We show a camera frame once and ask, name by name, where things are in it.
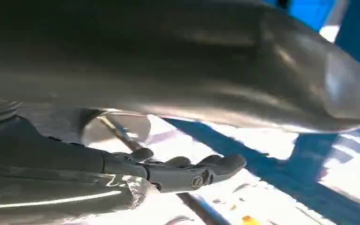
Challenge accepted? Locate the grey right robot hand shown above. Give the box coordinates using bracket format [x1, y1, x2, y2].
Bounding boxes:
[0, 0, 360, 225]

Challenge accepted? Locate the small orange object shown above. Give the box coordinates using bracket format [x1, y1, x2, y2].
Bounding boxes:
[241, 215, 262, 225]

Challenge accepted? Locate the blue metal rack frame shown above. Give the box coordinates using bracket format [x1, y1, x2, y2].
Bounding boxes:
[164, 0, 360, 225]

